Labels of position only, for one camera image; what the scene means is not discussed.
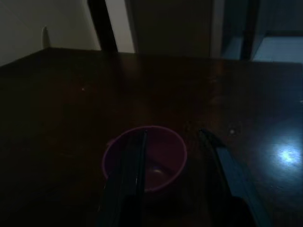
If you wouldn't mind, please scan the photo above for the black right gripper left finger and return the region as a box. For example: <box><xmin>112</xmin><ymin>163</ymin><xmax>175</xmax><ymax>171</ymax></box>
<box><xmin>97</xmin><ymin>129</ymin><xmax>149</xmax><ymax>227</ymax></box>

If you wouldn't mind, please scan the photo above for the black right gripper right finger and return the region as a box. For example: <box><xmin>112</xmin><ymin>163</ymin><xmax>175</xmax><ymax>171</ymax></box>
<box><xmin>198</xmin><ymin>128</ymin><xmax>273</xmax><ymax>227</ymax></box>

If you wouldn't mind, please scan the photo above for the purple plastic cup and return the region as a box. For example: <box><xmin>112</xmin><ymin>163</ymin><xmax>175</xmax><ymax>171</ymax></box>
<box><xmin>102</xmin><ymin>125</ymin><xmax>188</xmax><ymax>192</ymax></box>

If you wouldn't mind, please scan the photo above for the dark brown wooden table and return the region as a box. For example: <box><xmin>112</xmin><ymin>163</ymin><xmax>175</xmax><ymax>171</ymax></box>
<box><xmin>0</xmin><ymin>47</ymin><xmax>303</xmax><ymax>227</ymax></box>

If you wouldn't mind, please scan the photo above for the black upright post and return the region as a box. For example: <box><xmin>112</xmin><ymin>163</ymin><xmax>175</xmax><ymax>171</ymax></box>
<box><xmin>240</xmin><ymin>0</ymin><xmax>261</xmax><ymax>61</ymax></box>
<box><xmin>87</xmin><ymin>0</ymin><xmax>118</xmax><ymax>52</ymax></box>

